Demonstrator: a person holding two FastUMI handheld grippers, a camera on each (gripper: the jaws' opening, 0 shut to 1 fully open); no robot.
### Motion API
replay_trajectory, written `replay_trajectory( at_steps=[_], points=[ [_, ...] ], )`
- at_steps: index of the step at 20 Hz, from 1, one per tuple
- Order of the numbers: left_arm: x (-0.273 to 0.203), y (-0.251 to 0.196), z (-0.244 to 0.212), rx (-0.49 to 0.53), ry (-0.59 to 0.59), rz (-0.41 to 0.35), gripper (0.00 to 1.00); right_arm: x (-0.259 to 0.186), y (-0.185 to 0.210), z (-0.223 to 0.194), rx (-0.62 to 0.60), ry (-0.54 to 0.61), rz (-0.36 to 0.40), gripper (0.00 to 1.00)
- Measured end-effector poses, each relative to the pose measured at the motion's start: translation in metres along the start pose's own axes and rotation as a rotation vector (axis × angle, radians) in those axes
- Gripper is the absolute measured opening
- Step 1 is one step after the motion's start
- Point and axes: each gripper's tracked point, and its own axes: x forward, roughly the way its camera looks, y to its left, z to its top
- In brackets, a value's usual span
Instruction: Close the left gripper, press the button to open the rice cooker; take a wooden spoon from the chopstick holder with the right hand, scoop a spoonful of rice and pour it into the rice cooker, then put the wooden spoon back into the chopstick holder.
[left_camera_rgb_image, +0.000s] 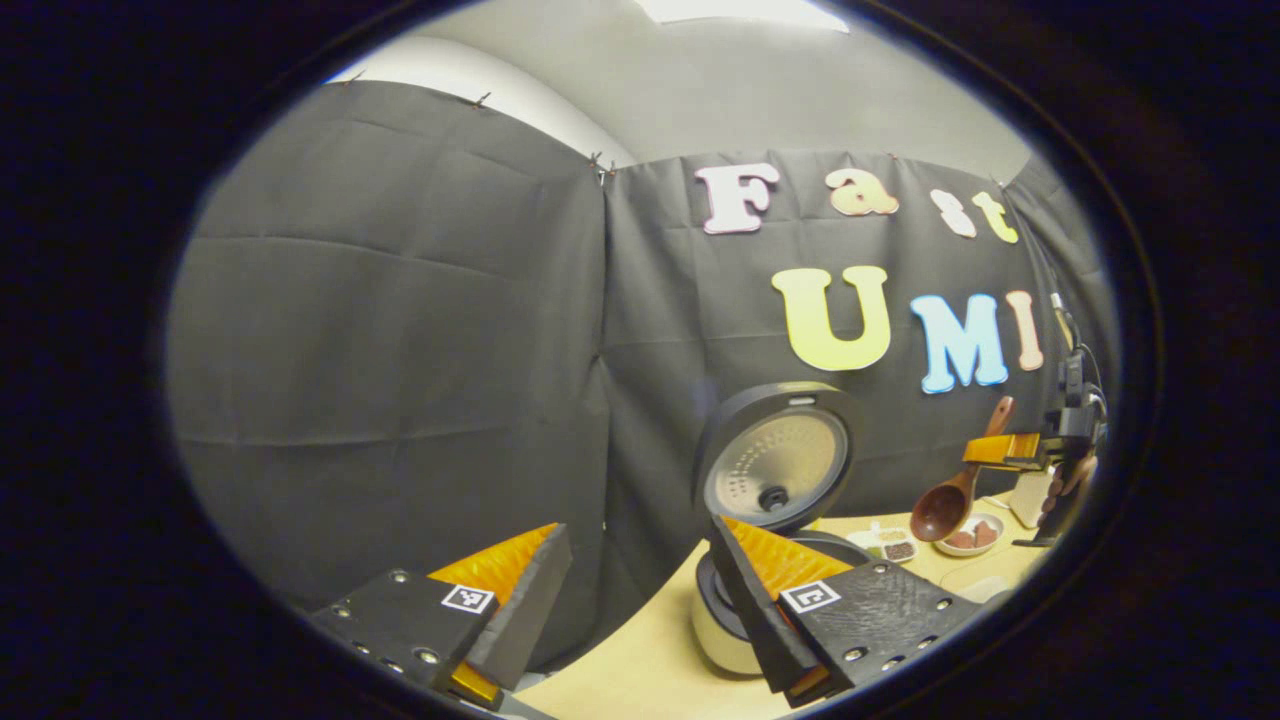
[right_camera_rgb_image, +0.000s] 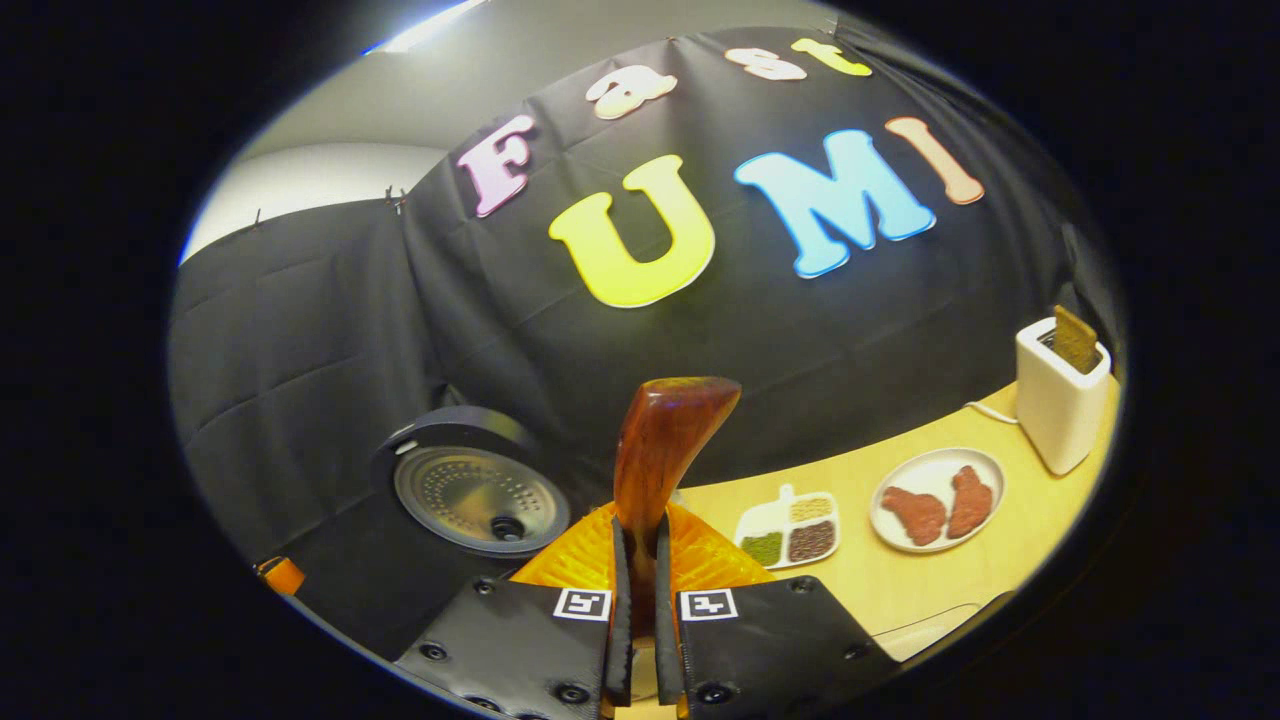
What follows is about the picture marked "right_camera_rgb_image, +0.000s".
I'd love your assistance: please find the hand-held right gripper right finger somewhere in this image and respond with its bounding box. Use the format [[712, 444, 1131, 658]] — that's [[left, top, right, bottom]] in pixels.
[[655, 500, 901, 720]]

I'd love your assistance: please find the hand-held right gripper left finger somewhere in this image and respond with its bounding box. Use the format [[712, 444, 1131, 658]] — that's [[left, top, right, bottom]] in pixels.
[[395, 500, 634, 720]]

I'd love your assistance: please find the clear box of rice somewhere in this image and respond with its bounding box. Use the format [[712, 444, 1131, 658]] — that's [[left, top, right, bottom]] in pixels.
[[870, 600, 1001, 663]]

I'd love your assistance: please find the dark grey rice cooker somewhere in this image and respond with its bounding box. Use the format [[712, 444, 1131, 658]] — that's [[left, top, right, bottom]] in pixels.
[[372, 405, 573, 561]]

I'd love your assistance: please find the brown wooden spoon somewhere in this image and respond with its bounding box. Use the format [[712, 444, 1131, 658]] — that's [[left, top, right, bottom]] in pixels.
[[612, 376, 743, 641]]

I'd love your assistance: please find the white divided bean dish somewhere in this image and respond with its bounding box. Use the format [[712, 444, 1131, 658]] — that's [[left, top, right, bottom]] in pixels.
[[734, 484, 841, 571]]

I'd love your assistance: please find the red meat piece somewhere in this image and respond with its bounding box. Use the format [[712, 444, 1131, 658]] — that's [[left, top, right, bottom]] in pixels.
[[947, 465, 994, 539], [880, 486, 947, 547]]

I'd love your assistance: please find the white round plate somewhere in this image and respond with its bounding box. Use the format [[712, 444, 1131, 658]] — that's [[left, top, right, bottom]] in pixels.
[[869, 447, 1006, 554]]

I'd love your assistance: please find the white toaster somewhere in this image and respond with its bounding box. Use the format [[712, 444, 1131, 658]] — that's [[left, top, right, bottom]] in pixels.
[[1015, 317, 1113, 476]]

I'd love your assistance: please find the brown toast slice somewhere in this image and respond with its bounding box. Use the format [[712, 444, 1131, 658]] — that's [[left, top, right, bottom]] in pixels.
[[1052, 305, 1101, 375]]

